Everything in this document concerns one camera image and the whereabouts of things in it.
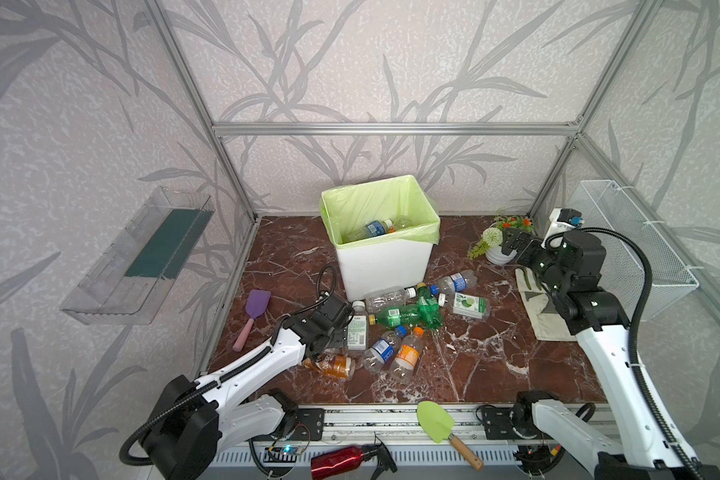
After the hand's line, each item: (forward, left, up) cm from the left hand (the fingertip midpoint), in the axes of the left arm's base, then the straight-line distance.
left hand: (336, 325), depth 85 cm
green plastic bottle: (+7, -27, -3) cm, 28 cm away
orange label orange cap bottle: (-9, -20, -1) cm, 22 cm away
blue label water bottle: (+29, -10, +9) cm, 32 cm away
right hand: (+14, -46, +28) cm, 56 cm away
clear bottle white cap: (+10, -15, -1) cm, 18 cm away
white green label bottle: (0, -6, -3) cm, 7 cm away
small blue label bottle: (-8, -11, -6) cm, 15 cm away
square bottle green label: (+8, -40, -2) cm, 40 cm away
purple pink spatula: (+10, +28, -7) cm, 30 cm away
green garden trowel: (-24, -28, -5) cm, 37 cm away
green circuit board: (-30, +11, -8) cm, 33 cm away
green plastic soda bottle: (+3, -18, 0) cm, 18 cm away
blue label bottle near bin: (+15, -37, -2) cm, 40 cm away
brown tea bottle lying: (-11, -1, 0) cm, 11 cm away
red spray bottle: (-31, -2, +1) cm, 32 cm away
